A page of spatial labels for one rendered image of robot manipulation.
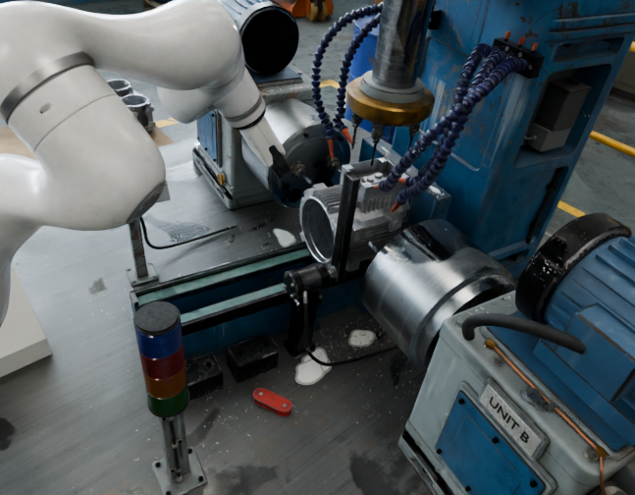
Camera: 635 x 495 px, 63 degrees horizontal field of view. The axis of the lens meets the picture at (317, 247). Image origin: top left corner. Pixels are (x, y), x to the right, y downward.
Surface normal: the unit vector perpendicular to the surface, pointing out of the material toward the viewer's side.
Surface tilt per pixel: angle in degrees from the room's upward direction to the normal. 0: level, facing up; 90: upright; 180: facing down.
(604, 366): 90
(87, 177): 76
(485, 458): 90
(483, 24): 90
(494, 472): 90
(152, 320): 0
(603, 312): 0
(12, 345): 45
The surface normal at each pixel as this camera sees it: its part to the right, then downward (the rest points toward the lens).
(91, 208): -0.11, 0.58
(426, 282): -0.47, -0.44
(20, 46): 0.36, -0.01
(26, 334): 0.52, -0.18
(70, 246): 0.09, -0.77
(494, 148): -0.87, 0.25
